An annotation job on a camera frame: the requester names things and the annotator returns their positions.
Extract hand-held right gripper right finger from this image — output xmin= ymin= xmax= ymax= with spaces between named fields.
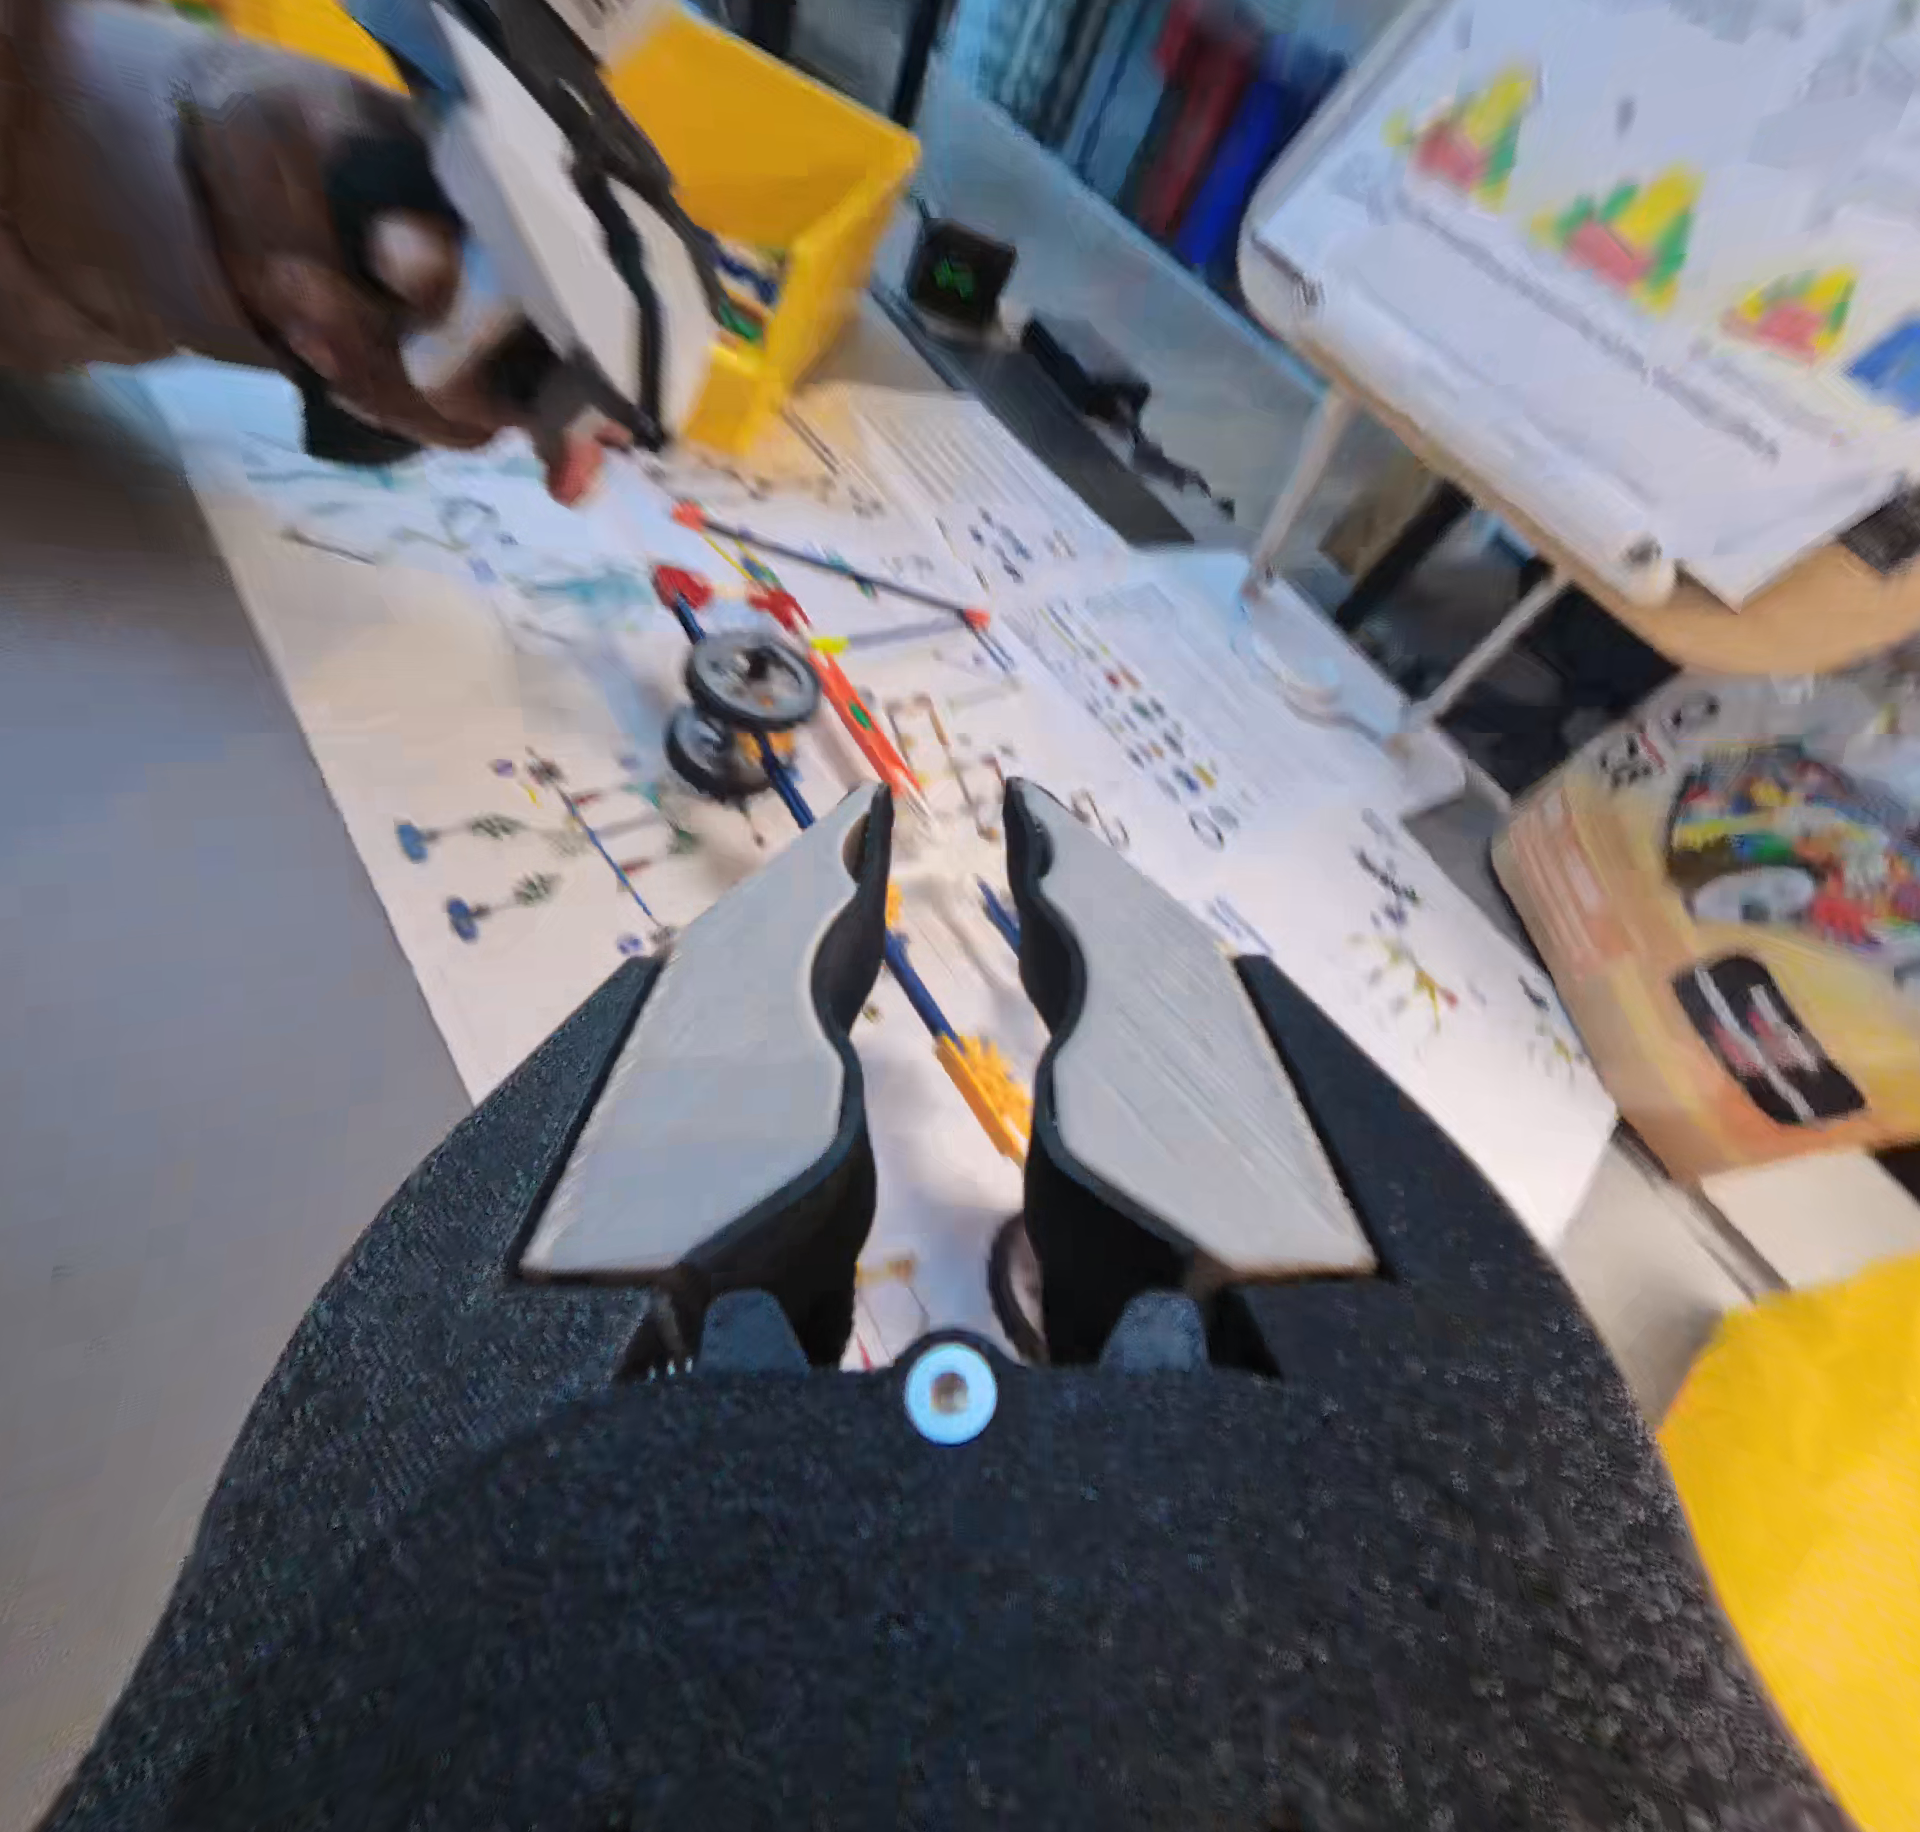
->
xmin=1000 ymin=783 xmax=1383 ymax=1360

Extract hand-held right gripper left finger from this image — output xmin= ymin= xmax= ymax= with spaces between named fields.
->
xmin=517 ymin=789 xmax=896 ymax=1360

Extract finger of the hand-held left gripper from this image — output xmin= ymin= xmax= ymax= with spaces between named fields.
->
xmin=422 ymin=2 xmax=723 ymax=460

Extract black toy wheel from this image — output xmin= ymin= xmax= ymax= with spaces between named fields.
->
xmin=660 ymin=705 xmax=777 ymax=806
xmin=981 ymin=1203 xmax=1051 ymax=1370
xmin=686 ymin=628 xmax=825 ymax=735

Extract blue rods with orange connector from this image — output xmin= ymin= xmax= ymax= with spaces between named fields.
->
xmin=667 ymin=498 xmax=1011 ymax=665

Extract colourful rod and connector model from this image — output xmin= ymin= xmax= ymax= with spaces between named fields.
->
xmin=652 ymin=558 xmax=1048 ymax=1360

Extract person's left forearm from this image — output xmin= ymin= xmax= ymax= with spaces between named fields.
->
xmin=0 ymin=0 xmax=259 ymax=379

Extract grey desk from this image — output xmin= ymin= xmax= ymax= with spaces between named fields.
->
xmin=0 ymin=363 xmax=1801 ymax=1832

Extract white instruction sheet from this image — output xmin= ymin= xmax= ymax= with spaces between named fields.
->
xmin=138 ymin=347 xmax=1622 ymax=1354

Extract small black display box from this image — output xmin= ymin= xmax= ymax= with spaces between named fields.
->
xmin=909 ymin=213 xmax=1023 ymax=340

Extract black power adapter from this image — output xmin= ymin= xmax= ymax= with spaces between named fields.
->
xmin=1021 ymin=319 xmax=1157 ymax=429

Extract colourful cardboard toy box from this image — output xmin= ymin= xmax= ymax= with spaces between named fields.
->
xmin=1493 ymin=662 xmax=1920 ymax=1190

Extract wooden document stand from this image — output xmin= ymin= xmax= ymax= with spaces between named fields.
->
xmin=1238 ymin=0 xmax=1920 ymax=678

